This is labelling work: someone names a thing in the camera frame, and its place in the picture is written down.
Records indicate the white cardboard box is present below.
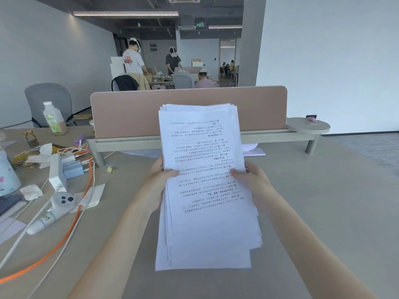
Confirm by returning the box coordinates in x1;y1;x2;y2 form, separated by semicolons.
48;153;68;193

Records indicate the person's right hand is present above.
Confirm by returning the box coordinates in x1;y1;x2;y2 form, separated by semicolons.
230;161;277;213

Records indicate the white handheld controller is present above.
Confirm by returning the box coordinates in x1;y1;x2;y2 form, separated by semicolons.
26;191;76;236

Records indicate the grey office chair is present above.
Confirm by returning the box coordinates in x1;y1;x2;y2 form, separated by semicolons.
24;83;77;128
172;71;196;89

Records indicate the person's left forearm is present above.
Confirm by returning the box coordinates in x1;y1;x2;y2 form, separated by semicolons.
67;197;163;299

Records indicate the white paper slip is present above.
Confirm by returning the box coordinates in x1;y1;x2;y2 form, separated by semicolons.
69;183;106;213
20;184;44;201

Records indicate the white cable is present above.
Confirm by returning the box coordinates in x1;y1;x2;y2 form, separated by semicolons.
0;146;94;299

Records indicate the pink desk divider panel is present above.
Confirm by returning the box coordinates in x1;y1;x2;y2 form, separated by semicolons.
90;85;288;139

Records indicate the pale blue power adapter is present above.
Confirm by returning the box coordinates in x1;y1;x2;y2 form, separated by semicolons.
62;160;85;180

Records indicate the dark notebook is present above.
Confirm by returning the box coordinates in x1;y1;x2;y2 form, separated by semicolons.
0;194;26;219

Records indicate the orange cable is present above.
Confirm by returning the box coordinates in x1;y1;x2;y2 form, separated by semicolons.
0;146;96;285

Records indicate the white printed cup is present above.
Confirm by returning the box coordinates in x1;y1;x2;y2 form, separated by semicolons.
0;146;22;197

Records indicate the crumpled white tissue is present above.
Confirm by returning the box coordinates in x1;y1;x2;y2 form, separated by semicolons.
24;143;54;169

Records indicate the beige desk shelf rail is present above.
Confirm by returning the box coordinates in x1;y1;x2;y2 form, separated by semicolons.
86;117;331;168

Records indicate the stack of printed white papers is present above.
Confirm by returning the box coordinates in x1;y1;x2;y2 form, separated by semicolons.
155;103;263;272

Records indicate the white paper sheet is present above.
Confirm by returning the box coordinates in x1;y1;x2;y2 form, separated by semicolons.
120;143;266;158

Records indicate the person's left hand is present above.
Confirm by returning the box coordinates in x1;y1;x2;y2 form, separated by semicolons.
137;155;180;214

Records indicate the yellow snack packet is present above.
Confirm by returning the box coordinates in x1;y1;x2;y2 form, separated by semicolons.
12;146;63;168

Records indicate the dark jacket on chair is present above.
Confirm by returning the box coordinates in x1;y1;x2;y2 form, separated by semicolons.
111;75;140;92

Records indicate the white drink bottle green label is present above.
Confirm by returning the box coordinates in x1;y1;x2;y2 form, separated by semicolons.
43;101;68;136

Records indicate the person's right forearm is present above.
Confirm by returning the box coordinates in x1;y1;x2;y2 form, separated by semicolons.
255;196;378;299

